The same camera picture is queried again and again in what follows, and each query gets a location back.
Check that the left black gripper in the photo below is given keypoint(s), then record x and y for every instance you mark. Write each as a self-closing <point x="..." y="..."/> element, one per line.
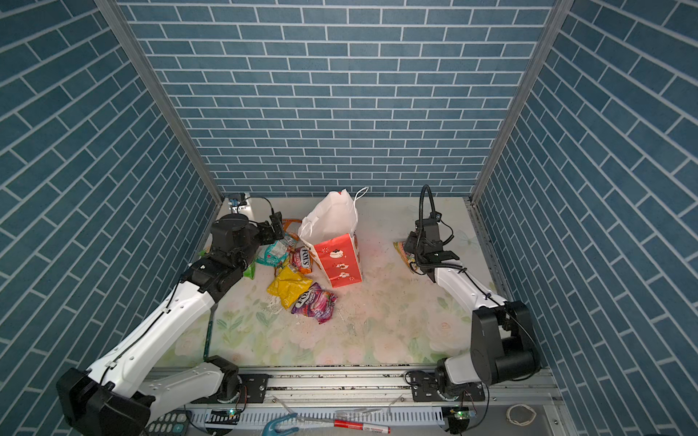
<point x="275" y="224"/>

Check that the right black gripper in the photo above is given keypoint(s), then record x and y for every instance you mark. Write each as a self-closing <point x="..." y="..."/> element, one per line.
<point x="410" y="244"/>

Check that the fruit candy bag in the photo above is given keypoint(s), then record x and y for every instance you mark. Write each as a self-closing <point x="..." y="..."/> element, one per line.
<point x="407" y="258"/>
<point x="301" y="260"/>

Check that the teal candy bag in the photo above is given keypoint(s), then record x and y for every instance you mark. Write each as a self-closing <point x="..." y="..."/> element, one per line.
<point x="273" y="255"/>

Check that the yellow chips bag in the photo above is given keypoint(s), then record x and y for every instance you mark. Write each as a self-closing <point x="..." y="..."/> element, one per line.
<point x="289" y="285"/>

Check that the red white paper bag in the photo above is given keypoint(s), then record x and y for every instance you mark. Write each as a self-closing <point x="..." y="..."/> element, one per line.
<point x="329" y="233"/>

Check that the purple berries candy bag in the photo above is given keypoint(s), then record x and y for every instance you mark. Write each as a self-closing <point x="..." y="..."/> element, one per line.
<point x="315" y="303"/>

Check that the green chips bag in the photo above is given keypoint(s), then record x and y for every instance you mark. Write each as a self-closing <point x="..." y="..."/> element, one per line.
<point x="248" y="270"/>

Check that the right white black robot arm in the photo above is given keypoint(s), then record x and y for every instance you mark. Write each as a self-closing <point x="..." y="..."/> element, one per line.
<point x="503" y="346"/>

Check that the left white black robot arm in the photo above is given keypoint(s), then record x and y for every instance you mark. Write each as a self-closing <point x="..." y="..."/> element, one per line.
<point x="112" y="396"/>

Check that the metal fork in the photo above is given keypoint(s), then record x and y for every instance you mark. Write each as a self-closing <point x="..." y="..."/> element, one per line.
<point x="209" y="332"/>

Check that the red marker pen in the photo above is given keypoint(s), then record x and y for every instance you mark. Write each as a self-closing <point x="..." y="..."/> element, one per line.
<point x="363" y="427"/>

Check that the black calculator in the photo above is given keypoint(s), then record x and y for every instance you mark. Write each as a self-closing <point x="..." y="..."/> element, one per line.
<point x="171" y="424"/>

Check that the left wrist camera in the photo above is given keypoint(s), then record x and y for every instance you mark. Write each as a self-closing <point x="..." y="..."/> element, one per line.
<point x="238" y="203"/>

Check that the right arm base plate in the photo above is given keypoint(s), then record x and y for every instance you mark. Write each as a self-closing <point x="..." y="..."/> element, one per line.
<point x="425" y="386"/>

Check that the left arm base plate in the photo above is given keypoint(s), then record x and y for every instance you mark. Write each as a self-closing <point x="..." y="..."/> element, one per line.
<point x="251" y="388"/>

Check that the aluminium rail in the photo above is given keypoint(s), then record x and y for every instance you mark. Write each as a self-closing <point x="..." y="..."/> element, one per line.
<point x="384" y="386"/>

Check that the white cable duct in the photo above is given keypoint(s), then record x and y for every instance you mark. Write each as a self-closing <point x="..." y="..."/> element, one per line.
<point x="255" y="418"/>

